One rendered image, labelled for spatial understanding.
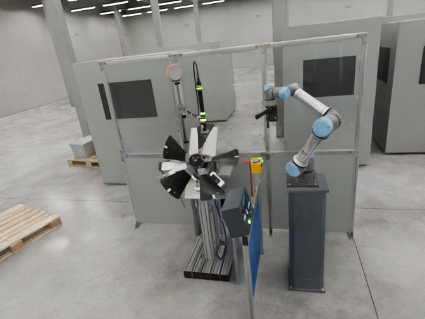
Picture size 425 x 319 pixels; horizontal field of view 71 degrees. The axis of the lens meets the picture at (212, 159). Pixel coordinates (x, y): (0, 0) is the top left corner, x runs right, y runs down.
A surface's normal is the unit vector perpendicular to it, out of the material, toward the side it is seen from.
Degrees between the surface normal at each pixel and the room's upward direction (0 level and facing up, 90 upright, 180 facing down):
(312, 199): 90
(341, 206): 90
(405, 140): 90
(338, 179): 90
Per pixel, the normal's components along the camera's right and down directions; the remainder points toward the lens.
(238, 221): -0.24, 0.38
